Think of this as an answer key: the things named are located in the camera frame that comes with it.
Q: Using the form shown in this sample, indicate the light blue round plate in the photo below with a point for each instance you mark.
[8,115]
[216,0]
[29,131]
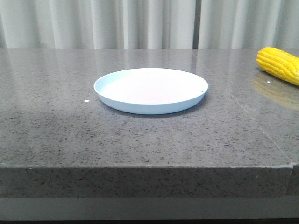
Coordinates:
[151,91]

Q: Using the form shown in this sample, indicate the yellow corn cob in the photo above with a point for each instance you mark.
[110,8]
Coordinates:
[279,63]

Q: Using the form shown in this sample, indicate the grey pleated curtain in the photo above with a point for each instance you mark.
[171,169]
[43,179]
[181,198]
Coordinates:
[149,24]

